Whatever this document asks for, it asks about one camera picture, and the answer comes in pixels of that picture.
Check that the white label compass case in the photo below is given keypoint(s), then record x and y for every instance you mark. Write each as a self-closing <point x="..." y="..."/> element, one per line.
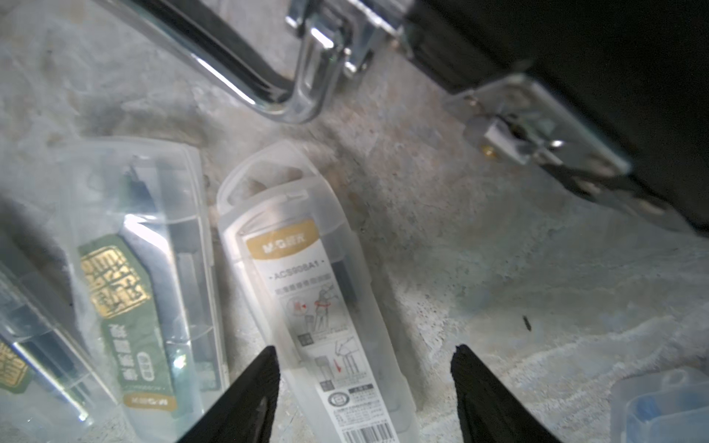
<point x="301" y="268"/>

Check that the green label compass case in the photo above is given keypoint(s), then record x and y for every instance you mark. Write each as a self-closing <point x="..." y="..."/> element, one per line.
<point x="139" y="247"/>

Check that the black metal briefcase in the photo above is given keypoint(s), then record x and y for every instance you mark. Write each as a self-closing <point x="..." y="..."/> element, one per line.
<point x="610" y="98"/>

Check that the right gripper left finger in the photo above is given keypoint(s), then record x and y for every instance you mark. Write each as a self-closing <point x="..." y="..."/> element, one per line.
<point x="246" y="411"/>

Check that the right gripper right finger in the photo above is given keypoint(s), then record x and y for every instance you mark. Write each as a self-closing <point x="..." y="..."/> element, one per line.
<point x="487" y="410"/>

